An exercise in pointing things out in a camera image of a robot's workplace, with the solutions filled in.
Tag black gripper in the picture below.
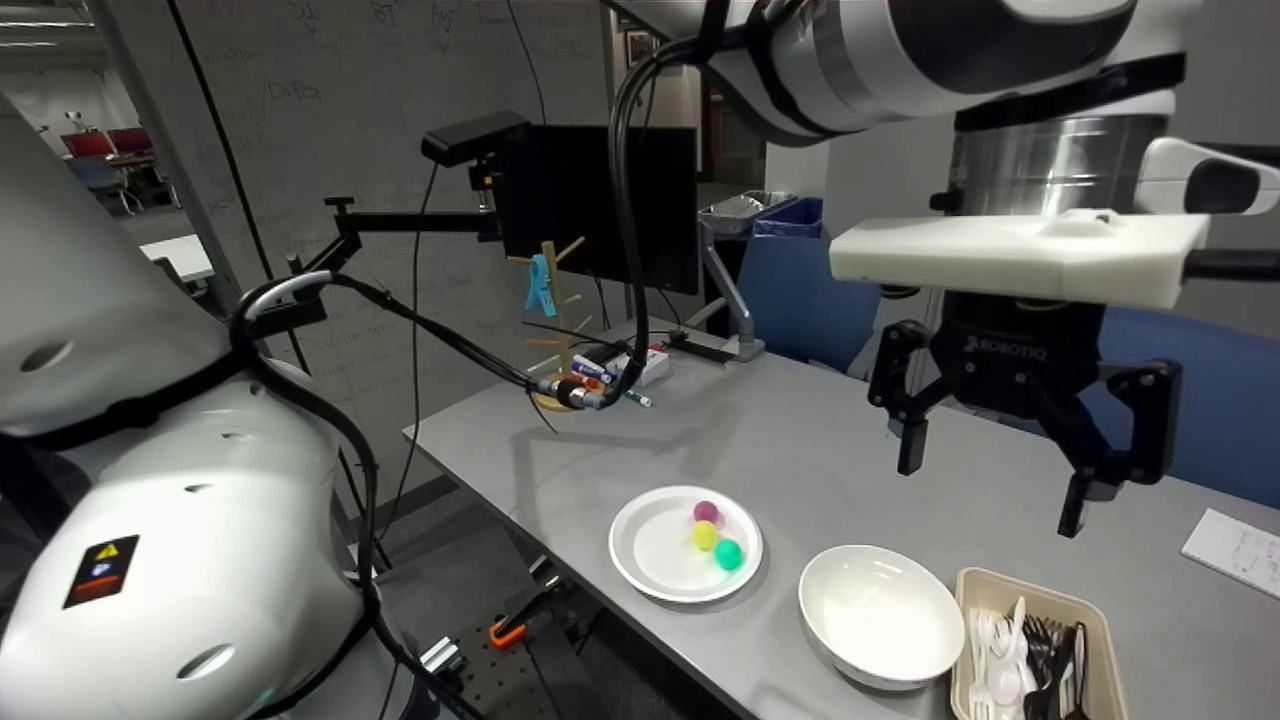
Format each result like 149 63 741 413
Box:
867 294 1186 538

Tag green ball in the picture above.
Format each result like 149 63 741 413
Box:
714 542 743 572

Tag purple ball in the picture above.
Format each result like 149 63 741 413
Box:
691 500 721 525

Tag yellow ball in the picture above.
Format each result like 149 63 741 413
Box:
687 521 721 551

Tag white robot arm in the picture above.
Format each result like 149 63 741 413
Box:
0 0 1197 720

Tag white ceramic bowl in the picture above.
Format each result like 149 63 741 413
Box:
798 546 966 692

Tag white foam plate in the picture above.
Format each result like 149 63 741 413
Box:
608 485 763 605

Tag white paper sheet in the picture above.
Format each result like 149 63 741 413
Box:
1186 507 1280 601

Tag beige cutlery tray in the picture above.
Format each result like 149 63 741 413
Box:
956 569 1134 720

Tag black plastic forks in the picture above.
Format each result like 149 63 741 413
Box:
1025 616 1089 720

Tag white plastic forks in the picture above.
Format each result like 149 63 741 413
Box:
966 605 1038 720

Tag colourful box on table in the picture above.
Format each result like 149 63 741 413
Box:
533 346 672 413

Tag blue clothespin figure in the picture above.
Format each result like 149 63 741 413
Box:
524 252 561 320

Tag orange black clamp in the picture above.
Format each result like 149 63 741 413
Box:
485 587 551 651

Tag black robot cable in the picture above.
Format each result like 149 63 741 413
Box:
225 0 804 720

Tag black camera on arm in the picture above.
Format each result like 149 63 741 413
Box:
421 114 524 167

